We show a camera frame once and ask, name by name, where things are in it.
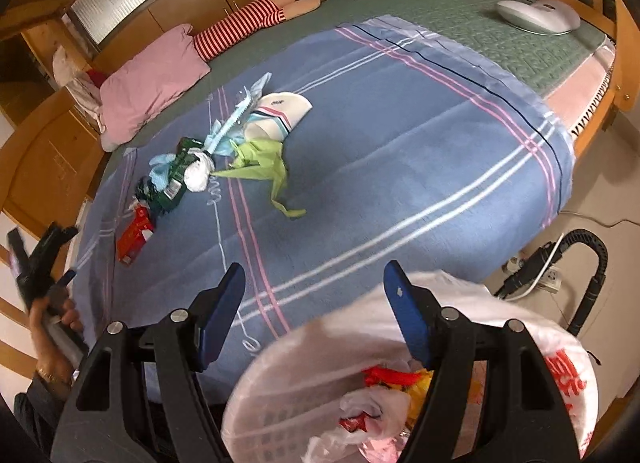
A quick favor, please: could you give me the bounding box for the pink pillow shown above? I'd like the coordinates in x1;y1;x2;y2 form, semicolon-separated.
99;24;212;152

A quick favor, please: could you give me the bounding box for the pink plastic bag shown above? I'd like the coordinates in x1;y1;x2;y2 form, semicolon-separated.
350;435;416;463

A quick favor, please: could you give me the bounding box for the black plug adapter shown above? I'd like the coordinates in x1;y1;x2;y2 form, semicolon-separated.
495;240;566;299

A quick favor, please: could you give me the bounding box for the blue face mask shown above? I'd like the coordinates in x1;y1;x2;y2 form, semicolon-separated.
149;155;176;194

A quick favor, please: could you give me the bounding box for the white bedding bundle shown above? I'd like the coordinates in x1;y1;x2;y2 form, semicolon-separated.
52;45;108;134

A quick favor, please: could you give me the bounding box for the dark green wrapper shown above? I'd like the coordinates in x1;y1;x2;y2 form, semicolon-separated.
137;137;206;216

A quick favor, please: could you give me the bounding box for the red carton box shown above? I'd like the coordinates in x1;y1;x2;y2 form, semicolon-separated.
116;205;155;266

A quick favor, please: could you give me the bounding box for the person's left forearm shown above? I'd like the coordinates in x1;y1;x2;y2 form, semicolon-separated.
12;368;76;449

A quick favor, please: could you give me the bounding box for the green paper strip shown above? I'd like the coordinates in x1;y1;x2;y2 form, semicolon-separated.
212;138;308;220

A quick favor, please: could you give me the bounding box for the yellow chip bag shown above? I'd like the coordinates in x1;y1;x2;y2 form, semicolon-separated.
400;368;436;424

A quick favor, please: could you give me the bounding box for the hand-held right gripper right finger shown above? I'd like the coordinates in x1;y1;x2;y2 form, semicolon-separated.
382;262;583;463

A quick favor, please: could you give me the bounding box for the green bed mat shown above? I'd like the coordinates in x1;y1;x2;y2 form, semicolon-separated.
110;0;608;154

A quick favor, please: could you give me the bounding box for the white paper cup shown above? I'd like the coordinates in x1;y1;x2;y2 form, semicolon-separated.
242;91;313;141

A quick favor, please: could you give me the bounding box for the wooden bunk bed frame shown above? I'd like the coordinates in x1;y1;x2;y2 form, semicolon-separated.
0;0;640;264

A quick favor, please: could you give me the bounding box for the white tissue ball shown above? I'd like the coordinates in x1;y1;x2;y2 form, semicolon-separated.
184;152;215;192

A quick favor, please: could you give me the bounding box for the white power strip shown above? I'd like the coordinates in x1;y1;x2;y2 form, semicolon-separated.
502;253;563;296

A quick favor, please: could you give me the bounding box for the white plastic bag red print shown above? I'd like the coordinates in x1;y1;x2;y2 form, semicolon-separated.
220;270;600;463

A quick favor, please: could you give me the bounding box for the striped rag doll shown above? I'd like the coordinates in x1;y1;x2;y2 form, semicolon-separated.
192;0;335;61

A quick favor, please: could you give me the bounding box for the blue plaid blanket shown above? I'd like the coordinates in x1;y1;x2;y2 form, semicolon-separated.
65;15;576;394

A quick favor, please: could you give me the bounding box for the black corrugated cable carrier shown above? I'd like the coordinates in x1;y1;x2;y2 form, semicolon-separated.
555;228;611;339

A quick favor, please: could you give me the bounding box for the white oval device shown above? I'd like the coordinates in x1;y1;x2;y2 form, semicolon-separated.
496;0;582;35

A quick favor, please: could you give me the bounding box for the light blue torn wrapper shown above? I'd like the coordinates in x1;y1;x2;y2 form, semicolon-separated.
210;72;273;154

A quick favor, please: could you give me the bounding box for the translucent plastic bag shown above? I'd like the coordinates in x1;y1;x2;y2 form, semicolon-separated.
305;388;406;463

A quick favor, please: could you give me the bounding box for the red snack wrapper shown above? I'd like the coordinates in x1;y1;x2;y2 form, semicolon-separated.
362;365;426;389

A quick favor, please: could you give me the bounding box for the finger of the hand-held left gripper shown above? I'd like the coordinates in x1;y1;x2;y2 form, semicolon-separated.
30;224;80;269
47;268;78;301

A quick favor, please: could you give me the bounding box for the person's left hand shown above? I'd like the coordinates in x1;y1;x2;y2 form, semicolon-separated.
27;293;85;379

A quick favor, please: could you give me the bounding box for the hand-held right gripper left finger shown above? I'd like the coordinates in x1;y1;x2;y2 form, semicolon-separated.
50;262;247;463

